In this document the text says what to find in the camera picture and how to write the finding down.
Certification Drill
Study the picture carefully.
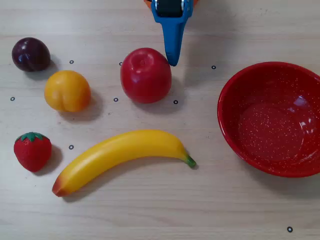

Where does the red toy apple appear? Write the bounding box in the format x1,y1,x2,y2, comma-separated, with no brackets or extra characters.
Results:
120,47,173,104

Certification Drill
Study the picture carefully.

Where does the dark purple toy plum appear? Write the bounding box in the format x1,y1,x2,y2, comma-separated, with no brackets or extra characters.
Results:
11,37,51,73

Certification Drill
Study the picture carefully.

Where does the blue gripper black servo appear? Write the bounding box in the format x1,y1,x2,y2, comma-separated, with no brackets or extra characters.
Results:
150,0,194,67

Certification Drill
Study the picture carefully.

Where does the red speckled enamel bowl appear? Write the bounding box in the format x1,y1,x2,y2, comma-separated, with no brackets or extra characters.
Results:
217,61,320,178

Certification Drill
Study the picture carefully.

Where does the yellow toy banana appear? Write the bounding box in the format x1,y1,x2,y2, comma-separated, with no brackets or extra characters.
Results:
51,129,197,198

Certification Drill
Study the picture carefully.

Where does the red toy strawberry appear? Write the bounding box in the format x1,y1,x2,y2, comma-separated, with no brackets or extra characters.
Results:
13,131,53,173

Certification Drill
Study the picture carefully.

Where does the yellow orange toy peach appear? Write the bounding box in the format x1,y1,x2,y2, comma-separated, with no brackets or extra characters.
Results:
44,70,92,113

